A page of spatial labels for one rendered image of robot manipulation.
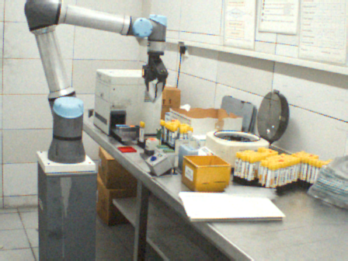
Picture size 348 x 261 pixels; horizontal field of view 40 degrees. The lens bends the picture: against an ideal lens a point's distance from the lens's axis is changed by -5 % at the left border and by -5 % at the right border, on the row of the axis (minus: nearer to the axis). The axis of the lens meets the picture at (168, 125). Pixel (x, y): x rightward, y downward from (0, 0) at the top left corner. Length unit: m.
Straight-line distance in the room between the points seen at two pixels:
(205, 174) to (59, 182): 0.54
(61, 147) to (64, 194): 0.18
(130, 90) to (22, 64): 1.36
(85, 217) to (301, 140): 0.96
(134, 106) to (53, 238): 0.85
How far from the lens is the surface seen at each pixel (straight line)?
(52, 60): 1.96
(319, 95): 2.05
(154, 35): 2.02
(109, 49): 3.74
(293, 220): 1.57
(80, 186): 1.88
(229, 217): 1.50
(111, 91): 2.39
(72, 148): 1.87
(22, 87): 3.63
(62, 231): 1.93
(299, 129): 2.15
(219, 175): 1.72
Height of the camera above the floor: 1.45
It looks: 12 degrees down
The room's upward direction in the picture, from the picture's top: 4 degrees clockwise
